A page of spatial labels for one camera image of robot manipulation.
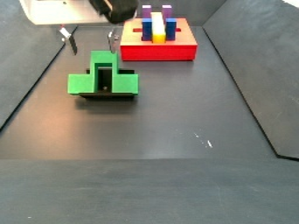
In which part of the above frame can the red base board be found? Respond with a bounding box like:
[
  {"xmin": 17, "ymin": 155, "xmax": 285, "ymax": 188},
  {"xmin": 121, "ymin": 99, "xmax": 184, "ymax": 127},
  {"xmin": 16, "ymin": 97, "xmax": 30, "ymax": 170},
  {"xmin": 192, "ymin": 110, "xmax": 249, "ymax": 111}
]
[{"xmin": 120, "ymin": 18, "xmax": 197, "ymax": 61}]

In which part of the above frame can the blue right post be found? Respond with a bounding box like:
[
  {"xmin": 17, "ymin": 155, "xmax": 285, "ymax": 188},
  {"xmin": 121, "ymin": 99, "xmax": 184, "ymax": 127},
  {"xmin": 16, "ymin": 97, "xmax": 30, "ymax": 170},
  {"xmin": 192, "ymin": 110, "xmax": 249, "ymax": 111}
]
[{"xmin": 165, "ymin": 17, "xmax": 176, "ymax": 40}]

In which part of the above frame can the blue left post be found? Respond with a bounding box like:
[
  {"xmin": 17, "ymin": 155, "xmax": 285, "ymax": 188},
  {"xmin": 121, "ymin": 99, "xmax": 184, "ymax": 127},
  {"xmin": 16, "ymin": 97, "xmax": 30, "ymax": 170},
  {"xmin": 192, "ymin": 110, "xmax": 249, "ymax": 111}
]
[{"xmin": 141, "ymin": 18, "xmax": 152, "ymax": 41}]

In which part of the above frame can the purple left post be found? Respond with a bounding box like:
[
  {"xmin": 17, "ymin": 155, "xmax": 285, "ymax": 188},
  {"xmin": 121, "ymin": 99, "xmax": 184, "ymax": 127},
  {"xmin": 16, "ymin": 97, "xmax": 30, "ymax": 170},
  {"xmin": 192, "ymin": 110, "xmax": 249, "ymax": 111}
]
[{"xmin": 141, "ymin": 4, "xmax": 152, "ymax": 18}]

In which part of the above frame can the green bridge-shaped block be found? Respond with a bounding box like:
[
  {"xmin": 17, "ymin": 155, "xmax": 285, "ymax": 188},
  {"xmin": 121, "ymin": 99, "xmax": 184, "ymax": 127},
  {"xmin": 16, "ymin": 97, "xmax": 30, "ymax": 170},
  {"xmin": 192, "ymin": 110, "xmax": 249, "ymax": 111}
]
[{"xmin": 68, "ymin": 51, "xmax": 139, "ymax": 97}]

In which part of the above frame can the purple right post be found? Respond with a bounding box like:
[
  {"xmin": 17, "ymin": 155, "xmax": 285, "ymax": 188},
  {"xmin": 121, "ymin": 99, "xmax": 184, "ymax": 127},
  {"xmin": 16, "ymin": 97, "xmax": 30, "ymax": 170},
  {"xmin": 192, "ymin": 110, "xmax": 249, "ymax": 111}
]
[{"xmin": 163, "ymin": 4, "xmax": 172, "ymax": 18}]

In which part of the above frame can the blue post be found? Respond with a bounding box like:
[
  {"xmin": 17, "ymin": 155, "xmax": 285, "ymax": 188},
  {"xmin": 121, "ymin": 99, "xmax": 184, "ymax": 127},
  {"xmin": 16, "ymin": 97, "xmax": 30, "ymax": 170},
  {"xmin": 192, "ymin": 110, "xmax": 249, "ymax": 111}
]
[
  {"xmin": 165, "ymin": 17, "xmax": 176, "ymax": 40},
  {"xmin": 141, "ymin": 18, "xmax": 152, "ymax": 41}
]

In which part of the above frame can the purple post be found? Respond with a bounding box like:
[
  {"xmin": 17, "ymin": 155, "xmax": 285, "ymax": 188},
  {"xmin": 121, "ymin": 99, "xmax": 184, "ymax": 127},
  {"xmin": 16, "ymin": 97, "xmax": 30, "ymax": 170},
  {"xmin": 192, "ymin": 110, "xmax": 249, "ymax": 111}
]
[
  {"xmin": 163, "ymin": 4, "xmax": 172, "ymax": 18},
  {"xmin": 141, "ymin": 4, "xmax": 152, "ymax": 18}
]

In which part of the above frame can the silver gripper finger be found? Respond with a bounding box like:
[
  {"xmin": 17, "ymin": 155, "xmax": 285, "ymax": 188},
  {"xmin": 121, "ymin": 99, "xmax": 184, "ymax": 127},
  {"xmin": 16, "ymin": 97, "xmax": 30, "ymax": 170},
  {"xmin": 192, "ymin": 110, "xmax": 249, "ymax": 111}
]
[
  {"xmin": 107, "ymin": 28, "xmax": 119, "ymax": 53},
  {"xmin": 60, "ymin": 26, "xmax": 77, "ymax": 54}
]

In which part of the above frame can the yellow arched bar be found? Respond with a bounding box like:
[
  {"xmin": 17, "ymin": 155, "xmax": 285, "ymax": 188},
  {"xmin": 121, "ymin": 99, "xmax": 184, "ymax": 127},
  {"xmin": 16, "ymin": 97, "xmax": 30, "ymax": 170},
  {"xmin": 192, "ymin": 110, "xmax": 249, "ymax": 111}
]
[{"xmin": 151, "ymin": 12, "xmax": 165, "ymax": 44}]

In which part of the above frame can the black angle fixture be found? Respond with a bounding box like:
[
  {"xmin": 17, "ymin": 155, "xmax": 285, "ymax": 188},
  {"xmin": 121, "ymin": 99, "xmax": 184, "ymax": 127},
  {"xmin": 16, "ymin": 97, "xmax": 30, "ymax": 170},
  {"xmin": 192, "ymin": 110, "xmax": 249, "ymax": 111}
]
[{"xmin": 79, "ymin": 67, "xmax": 135, "ymax": 99}]

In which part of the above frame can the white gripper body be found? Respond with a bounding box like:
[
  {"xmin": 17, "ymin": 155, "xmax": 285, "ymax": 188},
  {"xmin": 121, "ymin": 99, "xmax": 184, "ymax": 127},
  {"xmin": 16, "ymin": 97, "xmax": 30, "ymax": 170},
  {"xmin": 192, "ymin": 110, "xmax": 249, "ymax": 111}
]
[{"xmin": 17, "ymin": 0, "xmax": 137, "ymax": 25}]

